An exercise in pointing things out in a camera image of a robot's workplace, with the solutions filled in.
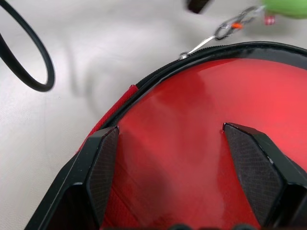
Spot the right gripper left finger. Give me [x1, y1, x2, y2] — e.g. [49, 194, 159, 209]
[24, 126, 120, 230]

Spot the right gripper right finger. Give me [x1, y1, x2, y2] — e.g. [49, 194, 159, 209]
[222, 122, 307, 230]

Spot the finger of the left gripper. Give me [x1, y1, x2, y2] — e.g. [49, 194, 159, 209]
[186, 0, 214, 14]

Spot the metal zipper pull with keyring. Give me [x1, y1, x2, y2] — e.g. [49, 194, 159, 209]
[177, 6, 264, 60]

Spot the red zippered case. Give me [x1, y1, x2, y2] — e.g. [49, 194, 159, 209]
[74, 41, 307, 230]

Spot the green zipper charm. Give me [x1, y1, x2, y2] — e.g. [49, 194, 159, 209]
[260, 0, 307, 20]

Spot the red table tennis paddle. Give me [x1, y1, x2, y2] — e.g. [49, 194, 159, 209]
[102, 57, 307, 230]

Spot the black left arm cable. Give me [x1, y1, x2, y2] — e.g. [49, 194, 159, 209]
[0, 0, 56, 92]

